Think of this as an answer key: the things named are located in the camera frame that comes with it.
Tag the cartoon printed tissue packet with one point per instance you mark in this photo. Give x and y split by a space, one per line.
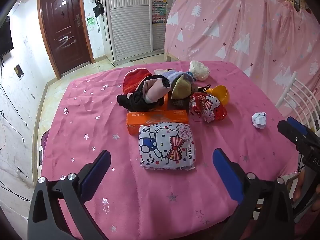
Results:
165 147

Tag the small black hanging bag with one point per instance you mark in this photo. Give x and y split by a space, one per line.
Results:
98 10

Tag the purple floor mat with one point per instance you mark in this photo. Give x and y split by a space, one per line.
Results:
45 140

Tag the dark red door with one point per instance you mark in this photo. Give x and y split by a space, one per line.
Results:
65 25

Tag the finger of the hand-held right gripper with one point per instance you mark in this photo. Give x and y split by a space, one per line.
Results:
287 132
296 125

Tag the khaki cloth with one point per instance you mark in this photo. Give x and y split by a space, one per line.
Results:
180 88

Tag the white louvered wardrobe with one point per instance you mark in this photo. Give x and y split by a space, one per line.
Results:
130 25

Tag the white metal chair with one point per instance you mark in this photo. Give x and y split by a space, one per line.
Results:
295 90

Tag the orange cardboard box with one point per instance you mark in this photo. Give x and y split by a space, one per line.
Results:
155 118

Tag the white plastic bag ball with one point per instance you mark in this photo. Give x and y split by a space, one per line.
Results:
198 71

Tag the yellow plastic bowl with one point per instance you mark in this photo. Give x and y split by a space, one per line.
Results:
221 95

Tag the white wall plug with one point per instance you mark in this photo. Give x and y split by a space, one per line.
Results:
17 170

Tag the red cartoon printed packet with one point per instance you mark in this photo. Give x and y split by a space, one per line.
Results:
207 107

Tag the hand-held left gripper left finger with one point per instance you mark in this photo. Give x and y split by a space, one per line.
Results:
96 172

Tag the person's right hand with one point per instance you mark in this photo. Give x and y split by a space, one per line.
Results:
298 185

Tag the black wall television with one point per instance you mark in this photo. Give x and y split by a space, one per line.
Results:
5 40

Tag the pink star tablecloth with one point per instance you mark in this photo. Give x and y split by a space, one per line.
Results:
100 120

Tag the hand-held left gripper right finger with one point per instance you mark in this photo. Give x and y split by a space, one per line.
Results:
226 170

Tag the white paper ball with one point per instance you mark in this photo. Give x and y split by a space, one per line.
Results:
258 121

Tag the colourful wall poster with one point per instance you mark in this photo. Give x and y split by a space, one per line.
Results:
158 7

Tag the open wall socket box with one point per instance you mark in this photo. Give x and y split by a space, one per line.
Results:
18 70

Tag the black and pink cloth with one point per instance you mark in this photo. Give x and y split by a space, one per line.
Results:
140 97

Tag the pink tree print curtain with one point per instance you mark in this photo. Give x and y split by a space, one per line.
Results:
237 17

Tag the red cloth pouch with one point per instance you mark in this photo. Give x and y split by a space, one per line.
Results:
132 80

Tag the lavender cloth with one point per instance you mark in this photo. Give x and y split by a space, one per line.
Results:
175 76

